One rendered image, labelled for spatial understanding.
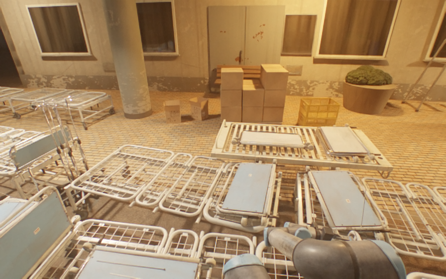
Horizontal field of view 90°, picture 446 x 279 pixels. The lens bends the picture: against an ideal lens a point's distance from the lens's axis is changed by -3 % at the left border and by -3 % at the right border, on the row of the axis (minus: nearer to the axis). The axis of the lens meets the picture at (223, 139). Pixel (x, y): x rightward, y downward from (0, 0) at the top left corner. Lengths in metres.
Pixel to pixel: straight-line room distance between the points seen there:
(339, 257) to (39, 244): 1.79
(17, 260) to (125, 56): 3.93
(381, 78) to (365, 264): 5.67
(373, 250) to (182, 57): 6.57
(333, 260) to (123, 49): 4.82
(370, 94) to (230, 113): 3.14
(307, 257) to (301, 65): 6.21
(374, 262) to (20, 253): 1.82
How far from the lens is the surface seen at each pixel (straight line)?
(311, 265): 0.74
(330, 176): 2.47
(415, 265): 2.82
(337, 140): 2.98
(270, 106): 4.43
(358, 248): 0.75
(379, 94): 6.01
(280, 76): 4.31
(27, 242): 1.95
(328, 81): 7.00
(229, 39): 6.57
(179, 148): 3.91
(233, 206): 1.94
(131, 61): 5.08
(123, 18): 5.03
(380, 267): 0.77
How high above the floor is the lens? 1.90
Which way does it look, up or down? 27 degrees down
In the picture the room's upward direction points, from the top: straight up
